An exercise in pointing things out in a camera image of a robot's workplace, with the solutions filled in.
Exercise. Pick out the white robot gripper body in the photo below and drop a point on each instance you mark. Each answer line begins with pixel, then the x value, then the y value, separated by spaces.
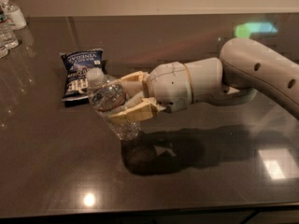
pixel 168 84

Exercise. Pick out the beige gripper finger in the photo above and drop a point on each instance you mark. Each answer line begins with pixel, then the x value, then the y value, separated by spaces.
pixel 135 83
pixel 146 109

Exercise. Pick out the clear plastic water bottle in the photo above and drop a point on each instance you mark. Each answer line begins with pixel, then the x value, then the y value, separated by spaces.
pixel 106 93

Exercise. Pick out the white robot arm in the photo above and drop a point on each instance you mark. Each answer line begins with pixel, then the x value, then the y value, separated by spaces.
pixel 243 68

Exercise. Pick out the clear water bottle upright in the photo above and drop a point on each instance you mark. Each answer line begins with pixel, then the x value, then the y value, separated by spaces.
pixel 6 32

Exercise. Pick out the clear bottle at edge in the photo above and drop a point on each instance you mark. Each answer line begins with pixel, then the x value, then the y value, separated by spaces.
pixel 3 49

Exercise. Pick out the white pump sanitizer bottle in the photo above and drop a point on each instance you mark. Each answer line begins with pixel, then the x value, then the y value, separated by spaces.
pixel 14 15

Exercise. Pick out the blue kettle chips bag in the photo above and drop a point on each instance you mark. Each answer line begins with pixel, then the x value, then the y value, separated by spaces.
pixel 77 64

